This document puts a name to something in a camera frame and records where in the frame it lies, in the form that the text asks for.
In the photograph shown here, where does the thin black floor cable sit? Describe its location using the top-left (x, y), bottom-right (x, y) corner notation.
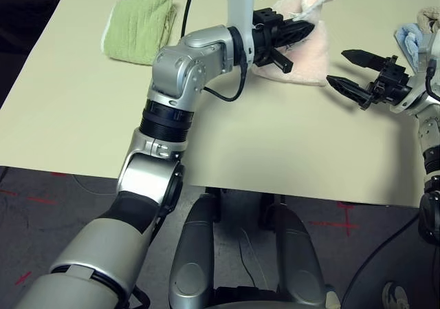
top-left (239, 239), bottom-right (259, 288)

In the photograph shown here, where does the robot pelvis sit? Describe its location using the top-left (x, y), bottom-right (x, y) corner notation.
top-left (206, 286), bottom-right (276, 309)

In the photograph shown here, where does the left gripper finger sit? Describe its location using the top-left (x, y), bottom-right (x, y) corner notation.
top-left (277, 30), bottom-right (312, 47)
top-left (276, 19), bottom-right (314, 36)

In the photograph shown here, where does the grey robot left leg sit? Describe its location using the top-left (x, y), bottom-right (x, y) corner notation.
top-left (168, 193), bottom-right (221, 309)

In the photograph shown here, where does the grey robot right leg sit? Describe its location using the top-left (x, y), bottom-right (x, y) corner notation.
top-left (259, 198), bottom-right (326, 306)

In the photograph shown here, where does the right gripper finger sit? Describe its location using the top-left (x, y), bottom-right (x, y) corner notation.
top-left (325, 75), bottom-right (374, 109)
top-left (341, 49), bottom-right (386, 70)

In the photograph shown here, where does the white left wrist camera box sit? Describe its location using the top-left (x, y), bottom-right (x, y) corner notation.
top-left (226, 0), bottom-right (276, 65)

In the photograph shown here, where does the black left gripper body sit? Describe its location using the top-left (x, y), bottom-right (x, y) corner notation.
top-left (252, 8), bottom-right (295, 74)

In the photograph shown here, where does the grey white bystander sneaker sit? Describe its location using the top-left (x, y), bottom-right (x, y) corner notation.
top-left (382, 281), bottom-right (410, 309)
top-left (324, 284), bottom-right (341, 309)

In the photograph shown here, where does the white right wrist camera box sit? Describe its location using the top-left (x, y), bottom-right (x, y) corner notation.
top-left (390, 30), bottom-right (440, 114)

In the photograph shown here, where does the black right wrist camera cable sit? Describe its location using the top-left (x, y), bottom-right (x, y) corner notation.
top-left (340, 66), bottom-right (440, 309)

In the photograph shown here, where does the black foam floor mat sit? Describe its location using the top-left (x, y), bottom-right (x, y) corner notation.
top-left (0, 0), bottom-right (73, 109)

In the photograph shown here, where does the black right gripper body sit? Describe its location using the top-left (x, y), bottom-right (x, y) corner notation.
top-left (369, 56), bottom-right (413, 104)

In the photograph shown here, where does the grey robot leg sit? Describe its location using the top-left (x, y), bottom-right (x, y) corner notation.
top-left (168, 193), bottom-right (221, 309)
top-left (259, 198), bottom-right (326, 306)

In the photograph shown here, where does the pink towel with swan embroidery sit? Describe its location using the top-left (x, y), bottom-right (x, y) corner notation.
top-left (252, 0), bottom-right (338, 87)

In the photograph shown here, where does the green folded towel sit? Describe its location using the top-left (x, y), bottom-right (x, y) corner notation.
top-left (100, 0), bottom-right (179, 66)

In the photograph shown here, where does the beige folded towel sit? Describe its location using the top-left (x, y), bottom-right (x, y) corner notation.
top-left (417, 8), bottom-right (440, 34)

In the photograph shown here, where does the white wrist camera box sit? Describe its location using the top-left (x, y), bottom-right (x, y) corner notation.
top-left (390, 30), bottom-right (440, 114)
top-left (226, 0), bottom-right (276, 65)

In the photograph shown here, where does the light blue folded towel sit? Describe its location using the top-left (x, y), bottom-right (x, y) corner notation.
top-left (394, 23), bottom-right (426, 72)

